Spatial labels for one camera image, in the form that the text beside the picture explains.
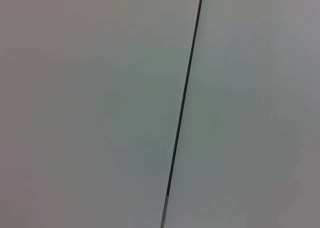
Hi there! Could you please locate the black vertical wall seam strip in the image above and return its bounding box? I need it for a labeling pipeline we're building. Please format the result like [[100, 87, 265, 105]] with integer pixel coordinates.
[[159, 0, 205, 228]]

